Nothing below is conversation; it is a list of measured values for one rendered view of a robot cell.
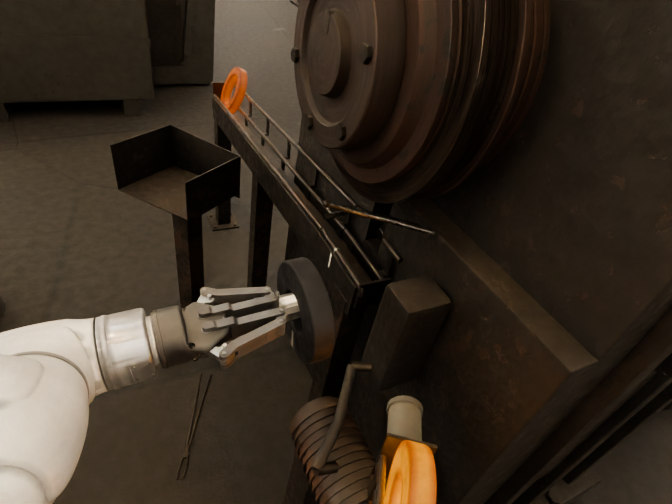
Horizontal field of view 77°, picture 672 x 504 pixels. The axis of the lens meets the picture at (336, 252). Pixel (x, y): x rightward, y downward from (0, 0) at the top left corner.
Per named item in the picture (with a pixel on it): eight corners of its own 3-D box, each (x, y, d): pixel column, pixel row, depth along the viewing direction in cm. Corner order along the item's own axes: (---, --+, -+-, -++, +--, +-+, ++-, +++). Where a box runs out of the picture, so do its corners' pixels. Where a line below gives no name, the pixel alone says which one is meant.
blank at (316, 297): (296, 236, 65) (275, 240, 63) (341, 300, 53) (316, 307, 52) (294, 312, 73) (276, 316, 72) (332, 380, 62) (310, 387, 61)
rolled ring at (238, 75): (245, 68, 161) (252, 72, 163) (230, 64, 175) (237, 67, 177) (229, 116, 165) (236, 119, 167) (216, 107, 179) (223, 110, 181)
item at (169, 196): (184, 295, 170) (170, 124, 125) (236, 327, 162) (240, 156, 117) (142, 326, 155) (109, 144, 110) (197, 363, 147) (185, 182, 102)
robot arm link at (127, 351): (114, 405, 51) (166, 389, 54) (96, 361, 46) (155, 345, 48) (110, 347, 57) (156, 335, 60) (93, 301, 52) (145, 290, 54)
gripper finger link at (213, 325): (200, 321, 54) (202, 329, 53) (284, 302, 59) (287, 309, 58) (203, 340, 57) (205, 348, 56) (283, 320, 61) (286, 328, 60)
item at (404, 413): (417, 422, 73) (427, 399, 70) (417, 472, 65) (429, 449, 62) (383, 413, 73) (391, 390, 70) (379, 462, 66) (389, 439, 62)
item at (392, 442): (416, 484, 67) (437, 444, 61) (416, 488, 67) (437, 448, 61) (370, 472, 67) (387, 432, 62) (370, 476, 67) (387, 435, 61)
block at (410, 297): (399, 350, 94) (433, 270, 79) (419, 380, 89) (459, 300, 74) (357, 363, 89) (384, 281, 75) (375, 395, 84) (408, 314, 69)
